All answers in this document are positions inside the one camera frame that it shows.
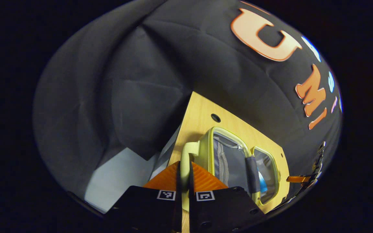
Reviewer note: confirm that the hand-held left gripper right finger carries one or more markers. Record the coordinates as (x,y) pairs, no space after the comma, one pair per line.
(192,210)

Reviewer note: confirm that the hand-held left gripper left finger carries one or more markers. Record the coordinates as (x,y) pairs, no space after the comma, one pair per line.
(178,210)

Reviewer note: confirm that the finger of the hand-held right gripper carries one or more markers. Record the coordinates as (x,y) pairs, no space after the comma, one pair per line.
(298,178)

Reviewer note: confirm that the blue cap skincare bottle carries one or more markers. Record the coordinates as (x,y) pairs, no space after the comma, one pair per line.
(263,185)

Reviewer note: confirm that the pale yellow small suitcase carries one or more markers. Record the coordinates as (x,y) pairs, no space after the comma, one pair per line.
(235,161)

